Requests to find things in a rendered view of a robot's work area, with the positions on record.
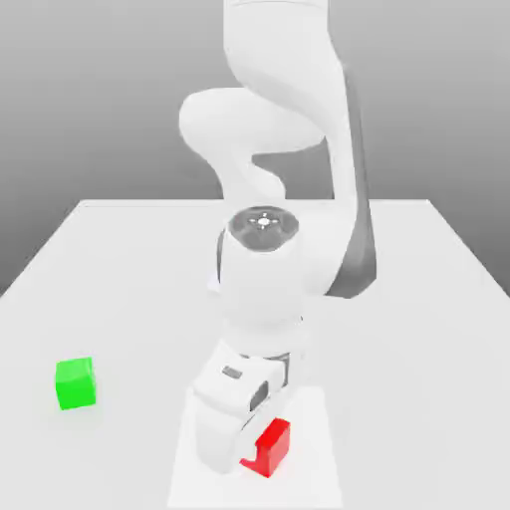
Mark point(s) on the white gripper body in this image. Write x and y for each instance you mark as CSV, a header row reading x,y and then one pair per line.
x,y
217,430

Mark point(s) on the small red cube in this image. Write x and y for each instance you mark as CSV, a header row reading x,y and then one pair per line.
x,y
275,446

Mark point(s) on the small green cube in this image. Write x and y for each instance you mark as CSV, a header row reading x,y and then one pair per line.
x,y
75,383

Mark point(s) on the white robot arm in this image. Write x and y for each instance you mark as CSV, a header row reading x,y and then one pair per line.
x,y
263,279

